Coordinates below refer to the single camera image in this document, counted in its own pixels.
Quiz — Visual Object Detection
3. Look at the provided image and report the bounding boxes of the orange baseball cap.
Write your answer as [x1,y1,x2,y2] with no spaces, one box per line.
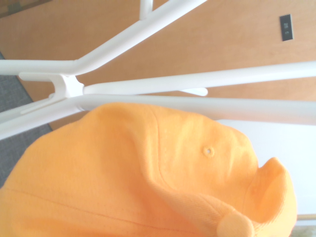
[0,102,298,237]

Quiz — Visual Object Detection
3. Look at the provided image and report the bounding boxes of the white coat rack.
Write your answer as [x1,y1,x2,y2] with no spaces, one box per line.
[0,0,316,142]

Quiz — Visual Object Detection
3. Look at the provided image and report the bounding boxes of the brown wooden door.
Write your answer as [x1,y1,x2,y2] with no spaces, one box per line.
[0,0,316,132]

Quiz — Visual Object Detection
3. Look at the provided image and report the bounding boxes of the black door lock plate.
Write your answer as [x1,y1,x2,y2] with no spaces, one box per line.
[279,13,295,42]

